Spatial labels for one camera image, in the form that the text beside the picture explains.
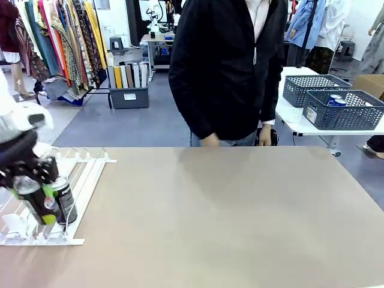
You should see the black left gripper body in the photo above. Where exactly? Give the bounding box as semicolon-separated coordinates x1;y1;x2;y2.
0;130;60;189

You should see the black Pepsi can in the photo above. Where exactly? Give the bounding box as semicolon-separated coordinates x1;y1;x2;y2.
13;176;58;226
51;175;79;226

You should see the grey plastic woven basket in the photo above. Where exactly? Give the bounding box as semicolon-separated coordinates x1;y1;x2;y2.
282;74;352;108
302;89;384;131

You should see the white dispenser pusher paddle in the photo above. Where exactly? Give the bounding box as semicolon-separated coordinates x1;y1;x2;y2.
2;213;27;235

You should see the white can dispenser rack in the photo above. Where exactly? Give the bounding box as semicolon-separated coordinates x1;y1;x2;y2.
0;147;118;247

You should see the person's right hand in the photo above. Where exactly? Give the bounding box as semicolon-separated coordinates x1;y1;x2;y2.
200;131;222;148

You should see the person's left hand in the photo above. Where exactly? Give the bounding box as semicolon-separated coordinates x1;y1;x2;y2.
257;123;273;147

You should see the pile of folded fabric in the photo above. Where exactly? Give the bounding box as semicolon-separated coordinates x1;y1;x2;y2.
33;77;91;106

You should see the orange hanging garment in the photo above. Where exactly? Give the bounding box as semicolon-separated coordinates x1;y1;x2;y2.
55;28;72;87

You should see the teal hanging garment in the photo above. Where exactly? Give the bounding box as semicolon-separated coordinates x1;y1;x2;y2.
25;0;61;76

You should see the grey storage bin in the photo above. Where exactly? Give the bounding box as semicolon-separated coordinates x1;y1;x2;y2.
108;80;150;110

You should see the yellow fabric roll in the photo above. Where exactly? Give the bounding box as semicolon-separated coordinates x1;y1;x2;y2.
113;65;123;89

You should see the white fabric roll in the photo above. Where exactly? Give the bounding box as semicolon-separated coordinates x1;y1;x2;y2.
119;65;129;89
139;62;149;88

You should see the mannequin in maroon top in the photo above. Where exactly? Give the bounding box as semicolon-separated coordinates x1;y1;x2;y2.
0;0;51;103

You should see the brown patterned hanging garment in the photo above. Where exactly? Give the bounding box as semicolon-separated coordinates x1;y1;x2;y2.
71;0;101;88

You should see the brown fabric roll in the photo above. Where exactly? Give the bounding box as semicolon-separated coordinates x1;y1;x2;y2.
125;64;134;89

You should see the light grey fabric roll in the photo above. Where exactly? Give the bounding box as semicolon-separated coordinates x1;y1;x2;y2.
132;63;142;88

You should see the yellow hanging garment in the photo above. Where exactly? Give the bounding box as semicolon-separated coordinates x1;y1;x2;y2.
83;0;108;70

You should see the grey plastic stool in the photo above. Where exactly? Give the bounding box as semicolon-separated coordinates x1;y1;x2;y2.
335;40;356;63
109;36;125;56

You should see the black partition panel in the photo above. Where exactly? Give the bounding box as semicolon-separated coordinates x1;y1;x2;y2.
125;0;181;46

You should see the background work table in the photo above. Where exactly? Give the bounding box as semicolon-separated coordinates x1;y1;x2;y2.
139;32;181;79

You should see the person in black jacket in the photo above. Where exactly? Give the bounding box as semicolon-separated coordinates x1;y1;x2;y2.
168;0;288;148

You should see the white side table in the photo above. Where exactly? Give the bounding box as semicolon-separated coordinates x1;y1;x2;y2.
274;66;384;157

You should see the mannequin in blue shirt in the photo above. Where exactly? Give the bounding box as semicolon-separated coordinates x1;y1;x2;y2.
286;0;327;69

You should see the black tripod pole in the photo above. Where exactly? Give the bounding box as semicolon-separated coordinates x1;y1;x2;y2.
295;0;319;69

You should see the bystander leg with shoe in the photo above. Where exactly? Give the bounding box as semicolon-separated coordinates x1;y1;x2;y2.
362;134;384;160

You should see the mannequin in white shirt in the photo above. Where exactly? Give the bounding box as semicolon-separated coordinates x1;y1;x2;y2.
311;0;352;76

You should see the brown cardboard box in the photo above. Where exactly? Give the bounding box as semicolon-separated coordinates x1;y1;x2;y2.
351;74;384;101

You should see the mannequin in grey dress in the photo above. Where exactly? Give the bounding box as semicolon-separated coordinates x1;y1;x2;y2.
358;5;384;75

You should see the black clothes rack frame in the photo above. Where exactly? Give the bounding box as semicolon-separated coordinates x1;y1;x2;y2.
35;0;113;109

